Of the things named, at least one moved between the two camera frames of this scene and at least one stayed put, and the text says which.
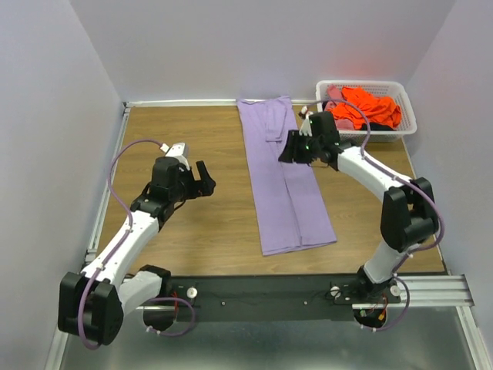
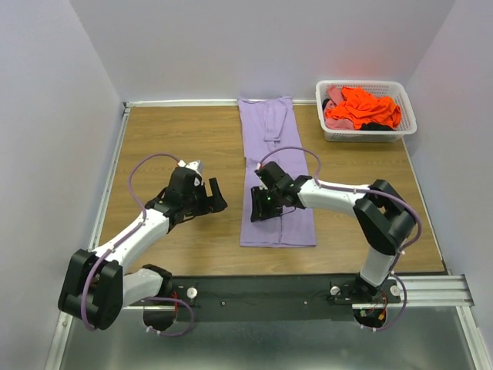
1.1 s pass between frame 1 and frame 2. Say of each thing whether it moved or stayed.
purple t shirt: moved
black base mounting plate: stayed
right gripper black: moved
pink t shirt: stayed
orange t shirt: stayed
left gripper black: moved
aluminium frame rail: stayed
